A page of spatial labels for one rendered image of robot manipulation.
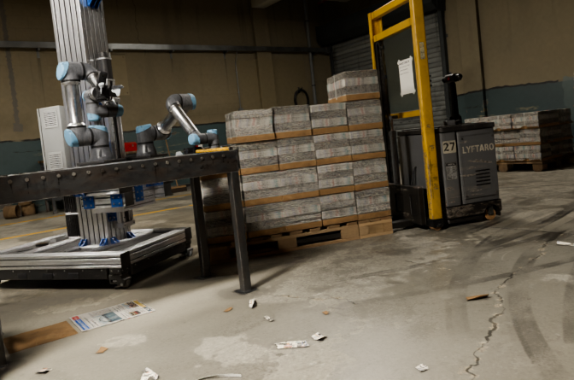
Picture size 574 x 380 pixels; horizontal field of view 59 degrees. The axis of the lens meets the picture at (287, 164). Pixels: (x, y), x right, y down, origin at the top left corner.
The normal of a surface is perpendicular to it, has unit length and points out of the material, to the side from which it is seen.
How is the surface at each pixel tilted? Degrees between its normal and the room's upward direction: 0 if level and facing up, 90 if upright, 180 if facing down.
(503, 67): 90
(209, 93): 90
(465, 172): 90
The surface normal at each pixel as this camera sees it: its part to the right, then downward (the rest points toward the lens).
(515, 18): -0.81, 0.11
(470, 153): 0.29, 0.02
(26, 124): 0.58, -0.02
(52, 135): -0.34, 0.08
